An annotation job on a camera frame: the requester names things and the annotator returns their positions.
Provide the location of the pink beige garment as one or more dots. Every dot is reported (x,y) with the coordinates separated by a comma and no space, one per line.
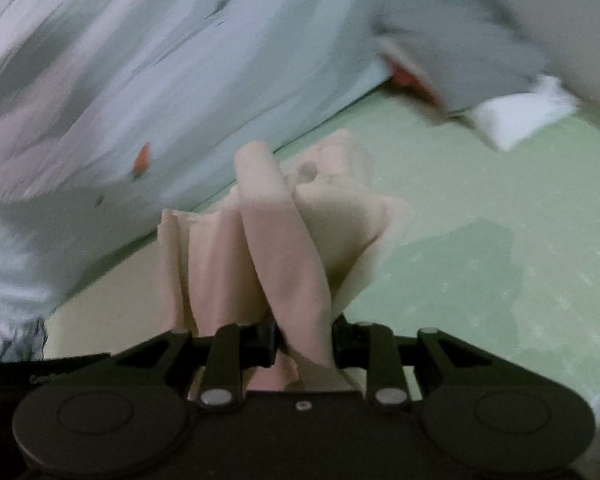
(298,242)

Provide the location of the grey folded garment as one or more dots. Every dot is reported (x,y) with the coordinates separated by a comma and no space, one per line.
(463,52)

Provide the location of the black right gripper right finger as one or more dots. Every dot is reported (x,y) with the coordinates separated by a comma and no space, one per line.
(372,348)

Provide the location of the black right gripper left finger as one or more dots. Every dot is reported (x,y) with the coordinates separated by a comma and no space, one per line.
(235,349)

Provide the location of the light blue carrot-print fabric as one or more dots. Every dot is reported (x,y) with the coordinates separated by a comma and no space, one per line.
(113,110)

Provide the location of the white folded garment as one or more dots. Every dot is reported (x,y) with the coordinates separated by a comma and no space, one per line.
(506,121)

